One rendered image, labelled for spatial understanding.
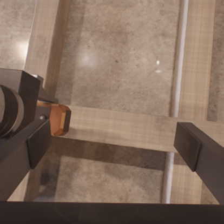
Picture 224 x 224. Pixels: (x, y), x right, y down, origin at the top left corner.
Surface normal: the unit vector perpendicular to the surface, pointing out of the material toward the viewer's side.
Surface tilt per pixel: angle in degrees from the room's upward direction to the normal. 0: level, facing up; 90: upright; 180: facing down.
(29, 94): 90
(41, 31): 0
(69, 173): 0
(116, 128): 0
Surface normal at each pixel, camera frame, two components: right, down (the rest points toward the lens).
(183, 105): -0.11, -0.11
